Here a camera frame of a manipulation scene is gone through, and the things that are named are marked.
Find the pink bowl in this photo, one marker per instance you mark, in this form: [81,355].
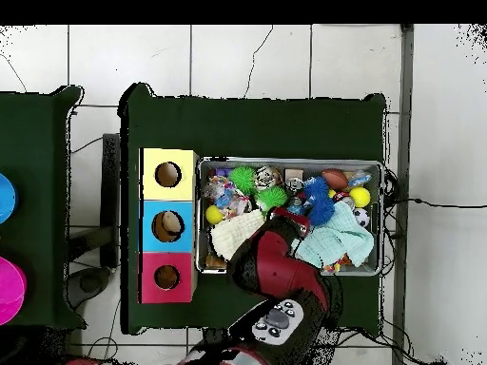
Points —
[9,291]

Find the dark green side-table cloth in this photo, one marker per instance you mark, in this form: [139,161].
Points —
[38,133]

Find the large blue spiky toy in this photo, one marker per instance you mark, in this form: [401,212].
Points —
[321,211]

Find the plain green spiky ball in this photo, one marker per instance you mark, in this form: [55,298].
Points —
[242,179]

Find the mint green waffle cloth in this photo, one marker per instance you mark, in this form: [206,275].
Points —
[342,235]

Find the blue bowl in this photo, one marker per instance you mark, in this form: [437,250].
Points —
[7,199]

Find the wooden box with three holes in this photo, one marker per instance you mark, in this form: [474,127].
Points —
[150,243]

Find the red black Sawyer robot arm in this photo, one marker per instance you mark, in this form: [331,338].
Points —
[281,266]

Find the dark grey round base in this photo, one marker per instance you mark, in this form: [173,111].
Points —
[89,283]

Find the dark green table cloth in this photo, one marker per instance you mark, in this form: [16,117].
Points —
[247,129]

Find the grey metal rail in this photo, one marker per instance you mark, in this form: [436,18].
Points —
[405,114]

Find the cream waffle cloth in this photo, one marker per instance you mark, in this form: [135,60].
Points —
[236,232]

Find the small blue spiky toy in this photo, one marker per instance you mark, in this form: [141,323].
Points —
[315,186]

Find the crushed printed drink can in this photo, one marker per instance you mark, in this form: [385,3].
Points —
[268,176]

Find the tan ball with black seam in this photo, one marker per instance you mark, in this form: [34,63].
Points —
[167,226]

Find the silver mesh bin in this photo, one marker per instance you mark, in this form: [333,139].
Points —
[365,269]

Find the black upright panel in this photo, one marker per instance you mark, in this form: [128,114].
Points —
[111,197]

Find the green spiky ball with eye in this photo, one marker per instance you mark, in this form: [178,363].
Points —
[272,195]

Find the crushed clear plastic bottle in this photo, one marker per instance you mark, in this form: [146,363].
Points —
[228,197]

